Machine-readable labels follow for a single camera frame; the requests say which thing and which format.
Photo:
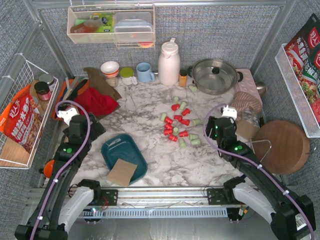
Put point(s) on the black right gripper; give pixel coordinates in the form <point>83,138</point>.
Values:
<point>210,128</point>

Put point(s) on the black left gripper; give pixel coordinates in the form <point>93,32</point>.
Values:
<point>94,124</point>

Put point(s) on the striped pink cloth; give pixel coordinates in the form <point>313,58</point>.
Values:
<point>243,101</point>

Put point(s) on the teal storage basket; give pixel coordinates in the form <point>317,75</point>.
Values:
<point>124,147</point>

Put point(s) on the brown cardboard square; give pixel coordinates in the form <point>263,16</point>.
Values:
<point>246,130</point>
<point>122,172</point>

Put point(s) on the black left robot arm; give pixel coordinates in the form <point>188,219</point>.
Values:
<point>52,218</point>

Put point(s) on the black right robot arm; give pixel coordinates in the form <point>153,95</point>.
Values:
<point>291,217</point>

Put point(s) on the green coffee capsule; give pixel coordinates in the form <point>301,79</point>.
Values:
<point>193,88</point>
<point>182,105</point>
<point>163,116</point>
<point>196,142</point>
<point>182,143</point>

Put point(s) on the red coffee capsule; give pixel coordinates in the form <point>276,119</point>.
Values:
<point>168,120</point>
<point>174,107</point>
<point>173,138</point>
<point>186,111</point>
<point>185,122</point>

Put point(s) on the right white mesh basket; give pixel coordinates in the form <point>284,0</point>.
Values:
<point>309,122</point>

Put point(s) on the red cloth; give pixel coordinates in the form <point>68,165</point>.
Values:
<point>94,102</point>

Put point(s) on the black knife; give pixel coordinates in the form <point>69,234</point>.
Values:
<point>70,91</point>

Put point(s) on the orange cup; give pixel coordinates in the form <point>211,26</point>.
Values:
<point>48,168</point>

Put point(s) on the orange tray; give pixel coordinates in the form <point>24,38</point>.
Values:
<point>80,86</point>

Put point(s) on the pink egg tray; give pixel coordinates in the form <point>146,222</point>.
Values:
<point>247,84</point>

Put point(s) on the dark lid jar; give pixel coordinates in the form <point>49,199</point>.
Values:
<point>42,90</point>

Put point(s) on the steel pot with lid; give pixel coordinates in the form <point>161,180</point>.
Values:
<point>214,76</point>

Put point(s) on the orange seasoning bag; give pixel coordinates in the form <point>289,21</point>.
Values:
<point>19,121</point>

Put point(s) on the steel ladle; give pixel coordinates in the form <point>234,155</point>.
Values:
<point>261,88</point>

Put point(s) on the brown cloth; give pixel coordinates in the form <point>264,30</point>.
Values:
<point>97,81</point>

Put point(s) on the round wooden cutting board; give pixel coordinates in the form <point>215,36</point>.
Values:
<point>290,146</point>

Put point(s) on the orange spice bottle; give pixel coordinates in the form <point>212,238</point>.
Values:
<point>183,75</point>

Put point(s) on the white orange striped bowl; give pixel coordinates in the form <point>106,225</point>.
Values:
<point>110,69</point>

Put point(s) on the green lid white cup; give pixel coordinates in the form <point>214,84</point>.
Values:
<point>127,76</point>

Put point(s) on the white thermos jug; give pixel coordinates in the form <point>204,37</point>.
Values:
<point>169,63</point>

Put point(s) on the light blue mug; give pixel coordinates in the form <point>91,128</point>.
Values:
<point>144,73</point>

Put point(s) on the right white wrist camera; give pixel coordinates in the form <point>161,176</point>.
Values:
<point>229,112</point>

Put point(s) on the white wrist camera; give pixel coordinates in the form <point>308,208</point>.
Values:
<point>66,115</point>
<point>229,112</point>

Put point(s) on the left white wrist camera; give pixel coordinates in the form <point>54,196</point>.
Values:
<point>66,115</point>

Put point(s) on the metal wire trivet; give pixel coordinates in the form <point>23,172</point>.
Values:
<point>261,148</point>

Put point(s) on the left white wire basket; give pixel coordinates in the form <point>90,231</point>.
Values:
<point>13,155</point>

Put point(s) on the aluminium front rail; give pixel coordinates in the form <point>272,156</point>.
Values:
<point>163,197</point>

